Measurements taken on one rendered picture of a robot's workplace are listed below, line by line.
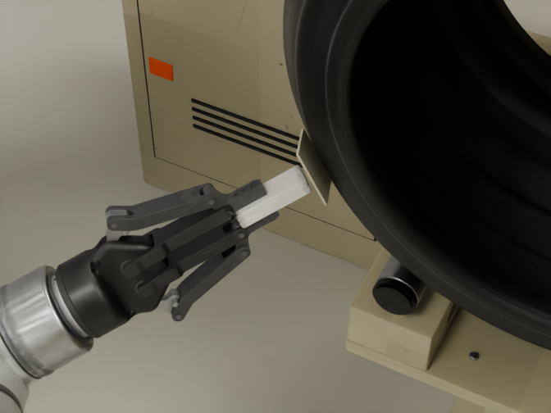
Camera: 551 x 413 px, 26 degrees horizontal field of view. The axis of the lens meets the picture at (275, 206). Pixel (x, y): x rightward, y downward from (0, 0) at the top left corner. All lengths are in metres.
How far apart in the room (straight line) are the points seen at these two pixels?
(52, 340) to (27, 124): 1.57
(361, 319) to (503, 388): 0.16
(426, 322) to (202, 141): 1.14
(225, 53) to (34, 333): 1.08
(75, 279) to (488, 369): 0.43
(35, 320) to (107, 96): 1.61
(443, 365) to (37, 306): 0.42
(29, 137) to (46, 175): 0.12
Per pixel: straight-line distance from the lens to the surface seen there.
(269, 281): 2.28
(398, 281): 1.13
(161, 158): 2.35
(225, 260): 1.07
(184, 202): 1.04
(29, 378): 1.09
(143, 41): 2.15
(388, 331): 1.18
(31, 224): 2.41
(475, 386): 1.21
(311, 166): 1.05
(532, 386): 1.22
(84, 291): 1.05
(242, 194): 1.05
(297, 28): 0.95
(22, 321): 1.06
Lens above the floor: 1.82
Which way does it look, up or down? 49 degrees down
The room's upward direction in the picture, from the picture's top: straight up
